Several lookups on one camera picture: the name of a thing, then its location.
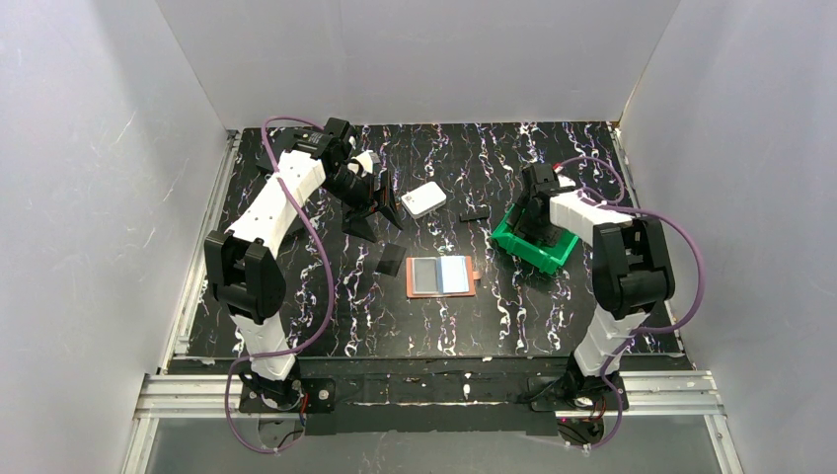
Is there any tan leather card holder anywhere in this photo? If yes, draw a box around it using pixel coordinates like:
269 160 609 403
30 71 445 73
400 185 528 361
406 256 481 299

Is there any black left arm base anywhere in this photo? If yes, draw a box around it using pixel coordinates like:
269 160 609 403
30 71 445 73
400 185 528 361
238 368 336 415

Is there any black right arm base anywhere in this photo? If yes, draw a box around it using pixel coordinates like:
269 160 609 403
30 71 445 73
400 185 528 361
516 372 630 416

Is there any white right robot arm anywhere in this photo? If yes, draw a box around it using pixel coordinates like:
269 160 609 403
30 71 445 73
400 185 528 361
508 164 675 376

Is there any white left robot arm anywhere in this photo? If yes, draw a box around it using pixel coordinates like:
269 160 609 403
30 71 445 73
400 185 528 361
203 118 403 381

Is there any loose black card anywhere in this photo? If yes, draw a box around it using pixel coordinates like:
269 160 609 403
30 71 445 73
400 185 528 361
375 243 407 277

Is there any flat black card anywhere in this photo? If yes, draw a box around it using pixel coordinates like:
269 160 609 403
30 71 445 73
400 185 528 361
228 207 302 257

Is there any white rectangular box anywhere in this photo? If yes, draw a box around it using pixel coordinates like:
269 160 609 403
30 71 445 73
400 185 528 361
401 182 447 219

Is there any small black bar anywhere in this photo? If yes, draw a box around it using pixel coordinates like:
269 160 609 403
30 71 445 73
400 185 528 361
459 209 491 222

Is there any green plastic bin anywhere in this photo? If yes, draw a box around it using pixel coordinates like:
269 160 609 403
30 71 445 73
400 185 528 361
491 204 579 275

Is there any black rectangular box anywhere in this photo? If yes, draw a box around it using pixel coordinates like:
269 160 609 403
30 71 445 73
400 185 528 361
256 127 309 175

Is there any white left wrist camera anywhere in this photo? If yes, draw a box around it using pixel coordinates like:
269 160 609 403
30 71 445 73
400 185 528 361
347 150 384 177

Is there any aluminium frame rail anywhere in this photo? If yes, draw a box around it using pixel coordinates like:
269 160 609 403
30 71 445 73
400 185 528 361
122 370 742 473

